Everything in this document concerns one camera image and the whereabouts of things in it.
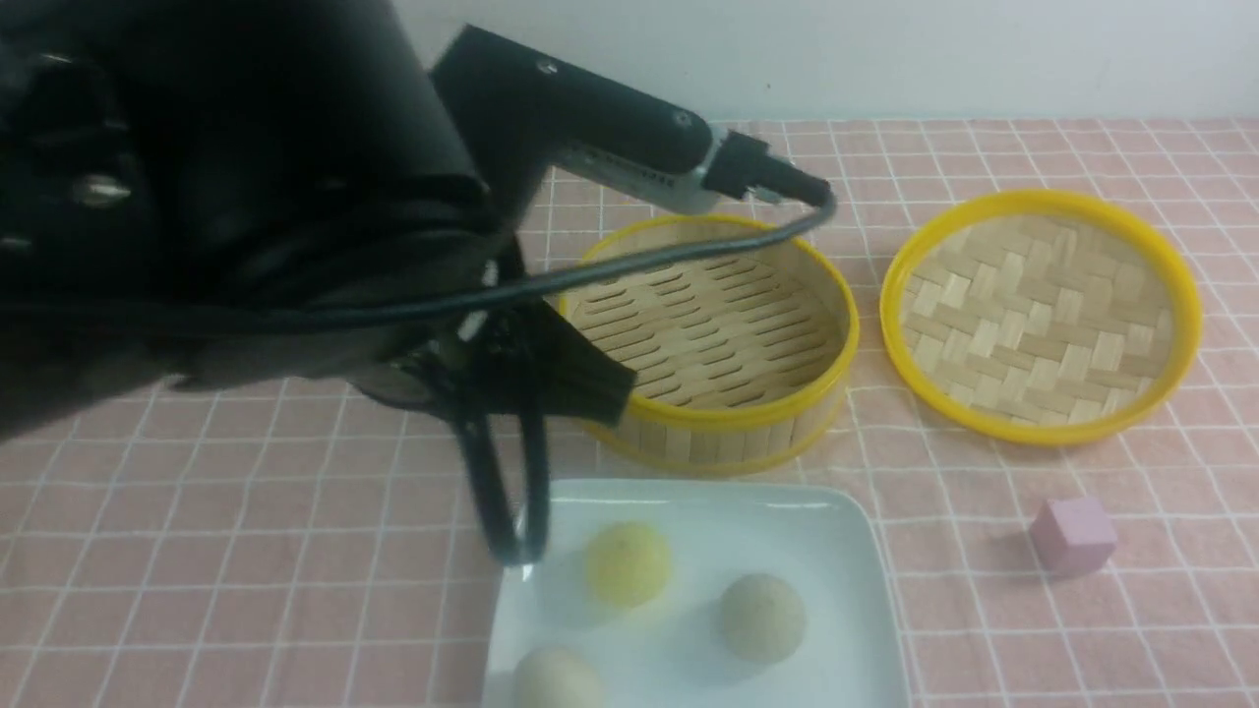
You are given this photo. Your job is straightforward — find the greyish steamed bun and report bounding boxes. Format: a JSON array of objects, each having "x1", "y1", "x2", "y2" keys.
[{"x1": 719, "y1": 573, "x2": 810, "y2": 665}]

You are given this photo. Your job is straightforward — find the yellow steamed bun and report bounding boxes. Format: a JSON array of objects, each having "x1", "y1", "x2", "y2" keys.
[{"x1": 583, "y1": 522, "x2": 674, "y2": 610}]

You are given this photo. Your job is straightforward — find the pink checked tablecloth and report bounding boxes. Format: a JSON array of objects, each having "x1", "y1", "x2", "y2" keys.
[{"x1": 1, "y1": 118, "x2": 1258, "y2": 707}]

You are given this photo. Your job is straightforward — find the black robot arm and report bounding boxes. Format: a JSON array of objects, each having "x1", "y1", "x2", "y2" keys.
[{"x1": 3, "y1": 1, "x2": 632, "y2": 567}]

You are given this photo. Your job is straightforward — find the white steamed bun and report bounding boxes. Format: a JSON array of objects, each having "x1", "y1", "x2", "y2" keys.
[{"x1": 512, "y1": 646, "x2": 606, "y2": 707}]

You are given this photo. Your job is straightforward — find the pink cube block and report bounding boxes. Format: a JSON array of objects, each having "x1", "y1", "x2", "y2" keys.
[{"x1": 1029, "y1": 498, "x2": 1119, "y2": 574}]

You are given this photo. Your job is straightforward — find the white square plate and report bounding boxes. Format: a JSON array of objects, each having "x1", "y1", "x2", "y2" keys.
[{"x1": 481, "y1": 479, "x2": 912, "y2": 707}]

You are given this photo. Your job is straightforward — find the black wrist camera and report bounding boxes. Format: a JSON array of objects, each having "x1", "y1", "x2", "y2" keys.
[{"x1": 429, "y1": 26, "x2": 725, "y2": 220}]

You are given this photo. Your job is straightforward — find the yellow rimmed bamboo steamer lid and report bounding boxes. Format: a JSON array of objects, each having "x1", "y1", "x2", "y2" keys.
[{"x1": 878, "y1": 189, "x2": 1204, "y2": 446}]

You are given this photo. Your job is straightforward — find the yellow rimmed bamboo steamer basket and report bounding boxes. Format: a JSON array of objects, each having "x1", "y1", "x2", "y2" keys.
[{"x1": 559, "y1": 238, "x2": 860, "y2": 477}]

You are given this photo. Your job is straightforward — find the black cable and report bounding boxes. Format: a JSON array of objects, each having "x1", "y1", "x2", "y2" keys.
[{"x1": 0, "y1": 128, "x2": 838, "y2": 340}]

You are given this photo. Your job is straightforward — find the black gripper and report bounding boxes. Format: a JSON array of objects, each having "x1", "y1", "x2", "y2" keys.
[{"x1": 349, "y1": 236, "x2": 635, "y2": 567}]

